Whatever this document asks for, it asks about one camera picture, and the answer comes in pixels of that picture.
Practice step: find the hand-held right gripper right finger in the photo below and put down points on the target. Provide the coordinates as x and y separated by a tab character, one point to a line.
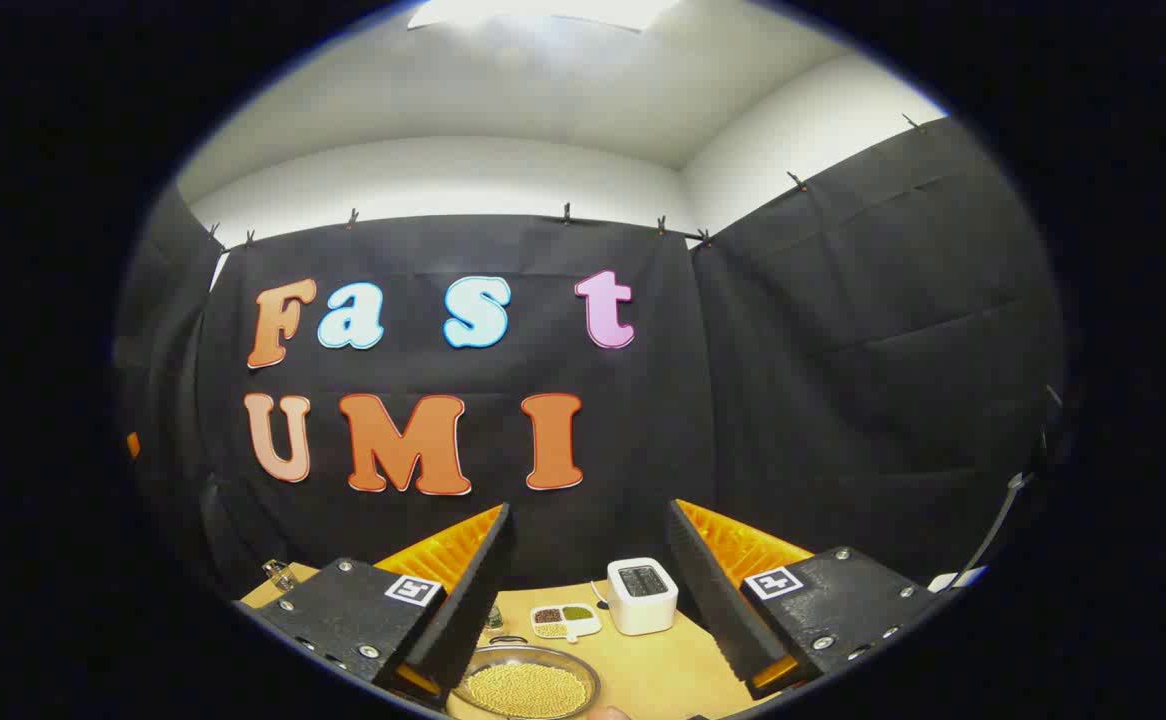
713	600

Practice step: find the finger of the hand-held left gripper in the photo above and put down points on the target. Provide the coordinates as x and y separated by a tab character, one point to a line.
133	445

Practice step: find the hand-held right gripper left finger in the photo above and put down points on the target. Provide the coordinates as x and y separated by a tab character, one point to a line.
468	600

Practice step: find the clear plastic water bottle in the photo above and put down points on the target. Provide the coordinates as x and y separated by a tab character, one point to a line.
494	618

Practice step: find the white toaster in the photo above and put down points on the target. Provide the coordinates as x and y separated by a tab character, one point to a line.
643	600

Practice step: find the pile of yellow soybeans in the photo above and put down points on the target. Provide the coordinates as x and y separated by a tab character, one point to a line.
528	690

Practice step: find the white divided bean dish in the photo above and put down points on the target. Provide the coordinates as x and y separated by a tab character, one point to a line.
583	628

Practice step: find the row of black cloth clips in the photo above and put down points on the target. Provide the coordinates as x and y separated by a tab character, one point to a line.
566	213

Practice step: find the ceiling light panel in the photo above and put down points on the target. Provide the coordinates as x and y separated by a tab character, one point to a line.
543	10

